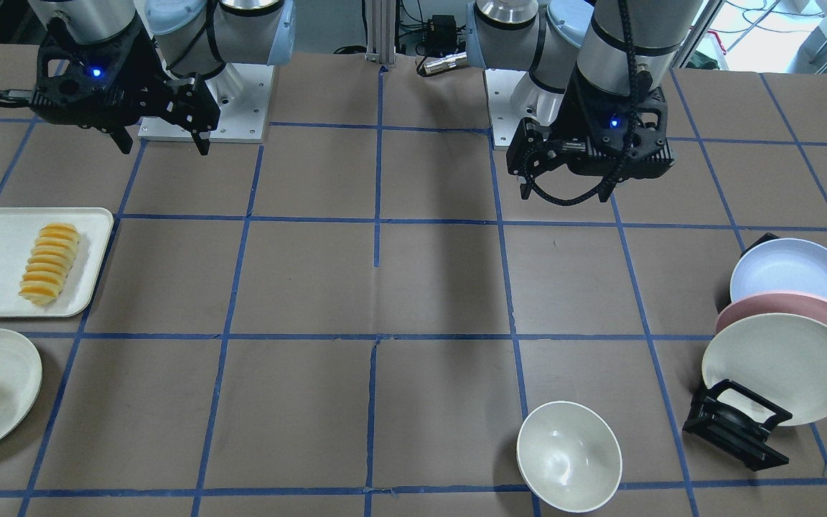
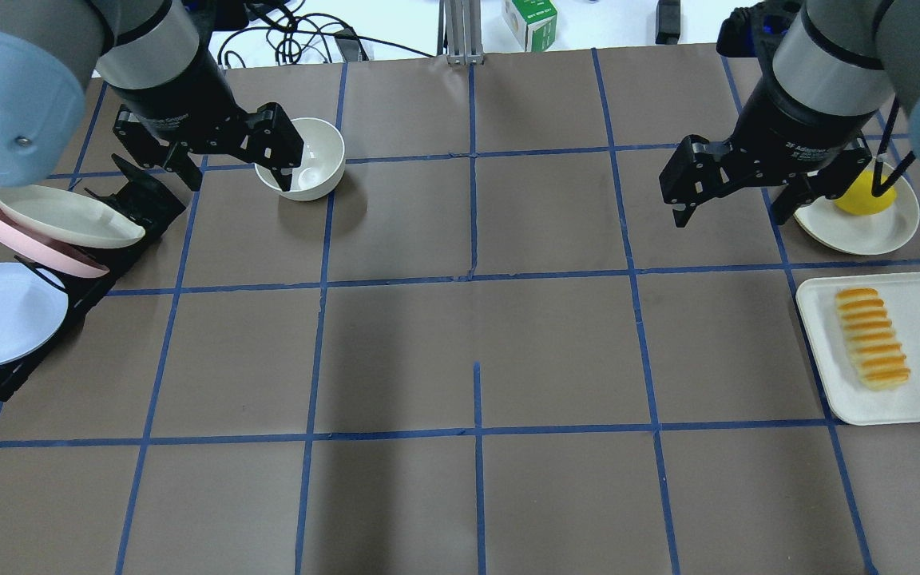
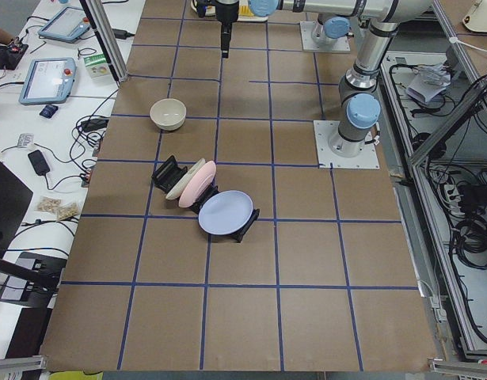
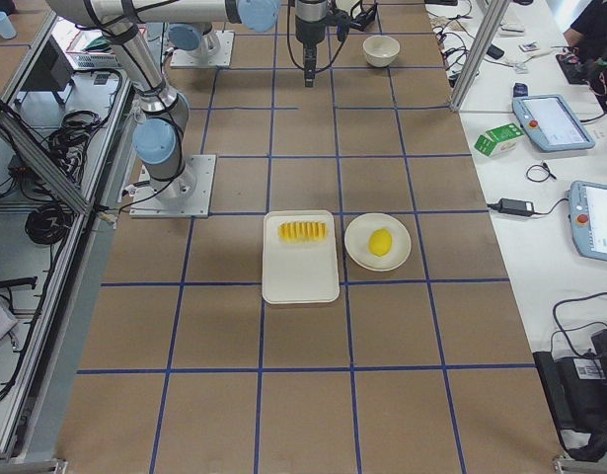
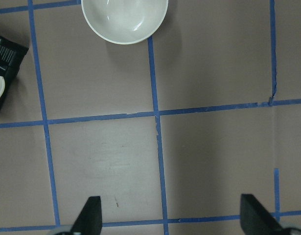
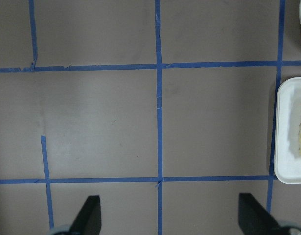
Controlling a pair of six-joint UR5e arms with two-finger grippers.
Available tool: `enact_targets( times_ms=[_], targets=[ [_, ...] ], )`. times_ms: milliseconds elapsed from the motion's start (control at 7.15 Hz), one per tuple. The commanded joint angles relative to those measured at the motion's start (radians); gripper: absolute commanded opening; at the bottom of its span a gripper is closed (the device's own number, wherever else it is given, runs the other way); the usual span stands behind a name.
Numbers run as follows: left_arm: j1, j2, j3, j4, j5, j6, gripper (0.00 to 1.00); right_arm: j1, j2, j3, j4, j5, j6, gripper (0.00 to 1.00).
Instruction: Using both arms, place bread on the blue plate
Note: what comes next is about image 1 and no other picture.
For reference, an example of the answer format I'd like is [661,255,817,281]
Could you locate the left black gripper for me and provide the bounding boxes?
[506,72,675,200]

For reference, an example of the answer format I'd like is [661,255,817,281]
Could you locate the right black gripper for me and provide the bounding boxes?
[0,29,220,156]

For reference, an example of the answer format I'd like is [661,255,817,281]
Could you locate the striped yellow bread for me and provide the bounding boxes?
[19,223,81,307]

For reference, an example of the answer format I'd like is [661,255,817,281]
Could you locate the light blue plate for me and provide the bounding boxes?
[729,238,827,302]

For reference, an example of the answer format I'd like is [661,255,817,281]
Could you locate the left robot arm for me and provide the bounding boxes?
[466,1,700,206]

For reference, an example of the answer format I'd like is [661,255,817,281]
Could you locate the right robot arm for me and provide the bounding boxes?
[0,1,296,156]

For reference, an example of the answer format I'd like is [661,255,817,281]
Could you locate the pink plate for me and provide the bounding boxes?
[714,291,827,333]

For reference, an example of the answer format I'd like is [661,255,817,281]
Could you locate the black plate rack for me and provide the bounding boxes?
[683,378,793,472]

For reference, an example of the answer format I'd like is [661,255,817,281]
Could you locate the cream plate in rack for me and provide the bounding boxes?
[701,313,827,427]

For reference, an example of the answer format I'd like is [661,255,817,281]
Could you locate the silver cylindrical connector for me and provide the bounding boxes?
[416,52,469,78]

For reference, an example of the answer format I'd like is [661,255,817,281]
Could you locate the black power adapter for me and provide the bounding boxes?
[424,14,457,57]

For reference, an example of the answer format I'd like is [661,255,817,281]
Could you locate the white rectangular tray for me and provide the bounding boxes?
[0,208,114,318]

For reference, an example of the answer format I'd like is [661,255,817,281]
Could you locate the white bowl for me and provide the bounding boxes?
[516,401,623,513]

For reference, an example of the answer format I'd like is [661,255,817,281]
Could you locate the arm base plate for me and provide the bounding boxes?
[485,69,564,151]
[202,63,278,144]

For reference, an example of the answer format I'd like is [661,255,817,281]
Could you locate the black braided cable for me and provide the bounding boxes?
[525,0,655,206]

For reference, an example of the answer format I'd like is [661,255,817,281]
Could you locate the aluminium frame post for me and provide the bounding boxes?
[363,0,398,69]

